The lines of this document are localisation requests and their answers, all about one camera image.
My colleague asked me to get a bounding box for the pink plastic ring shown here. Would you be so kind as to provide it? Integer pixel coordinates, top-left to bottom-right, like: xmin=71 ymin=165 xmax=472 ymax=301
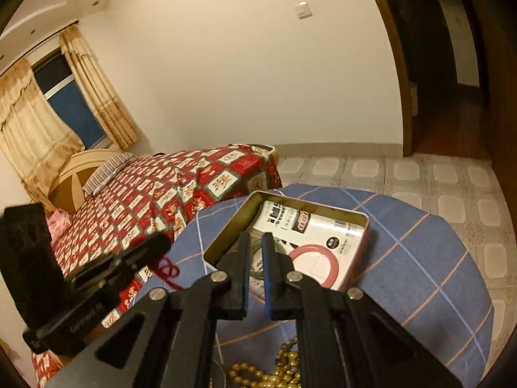
xmin=288 ymin=244 xmax=344 ymax=290

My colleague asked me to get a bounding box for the red cord bracelet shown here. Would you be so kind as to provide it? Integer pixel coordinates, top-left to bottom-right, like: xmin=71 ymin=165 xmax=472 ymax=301
xmin=154 ymin=250 xmax=183 ymax=292

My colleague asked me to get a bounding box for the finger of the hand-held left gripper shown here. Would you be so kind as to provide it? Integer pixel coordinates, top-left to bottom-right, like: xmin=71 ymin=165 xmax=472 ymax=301
xmin=62 ymin=232 xmax=173 ymax=292

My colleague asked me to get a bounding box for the pink pillow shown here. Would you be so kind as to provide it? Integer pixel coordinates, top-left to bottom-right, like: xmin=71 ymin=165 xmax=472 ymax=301
xmin=46 ymin=209 xmax=73 ymax=248

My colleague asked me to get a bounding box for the wooden bed headboard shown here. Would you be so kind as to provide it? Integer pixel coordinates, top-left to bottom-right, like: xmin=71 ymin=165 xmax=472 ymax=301
xmin=48 ymin=149 xmax=134 ymax=216

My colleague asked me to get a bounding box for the red patterned bed blanket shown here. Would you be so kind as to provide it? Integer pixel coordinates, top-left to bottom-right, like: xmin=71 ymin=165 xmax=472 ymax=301
xmin=32 ymin=145 xmax=283 ymax=378

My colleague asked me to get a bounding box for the blue checked tablecloth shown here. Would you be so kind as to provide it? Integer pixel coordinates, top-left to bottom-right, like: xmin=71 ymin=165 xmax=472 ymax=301
xmin=133 ymin=184 xmax=495 ymax=388

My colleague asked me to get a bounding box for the rectangular metal tin box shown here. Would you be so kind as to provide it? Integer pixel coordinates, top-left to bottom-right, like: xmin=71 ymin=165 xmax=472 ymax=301
xmin=202 ymin=190 xmax=370 ymax=304

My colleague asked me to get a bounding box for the gold bead necklace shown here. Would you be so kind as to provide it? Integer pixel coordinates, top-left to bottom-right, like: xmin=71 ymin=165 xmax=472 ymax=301
xmin=228 ymin=337 xmax=301 ymax=388

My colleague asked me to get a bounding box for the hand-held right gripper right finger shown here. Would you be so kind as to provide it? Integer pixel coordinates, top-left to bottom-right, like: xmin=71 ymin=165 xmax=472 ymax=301
xmin=262 ymin=232 xmax=463 ymax=388

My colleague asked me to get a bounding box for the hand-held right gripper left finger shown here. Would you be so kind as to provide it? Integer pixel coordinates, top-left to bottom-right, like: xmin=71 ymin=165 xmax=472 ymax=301
xmin=44 ymin=231 xmax=252 ymax=388

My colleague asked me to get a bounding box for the brown wooden door frame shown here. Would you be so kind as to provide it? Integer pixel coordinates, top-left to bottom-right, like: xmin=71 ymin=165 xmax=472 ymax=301
xmin=359 ymin=0 xmax=416 ymax=158

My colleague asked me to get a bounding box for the striped pillow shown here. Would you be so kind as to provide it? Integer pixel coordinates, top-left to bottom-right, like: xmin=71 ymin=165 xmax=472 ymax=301
xmin=83 ymin=153 xmax=135 ymax=197

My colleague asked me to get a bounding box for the window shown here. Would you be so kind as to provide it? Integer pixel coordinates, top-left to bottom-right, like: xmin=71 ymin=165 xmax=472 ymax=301
xmin=31 ymin=49 xmax=114 ymax=151

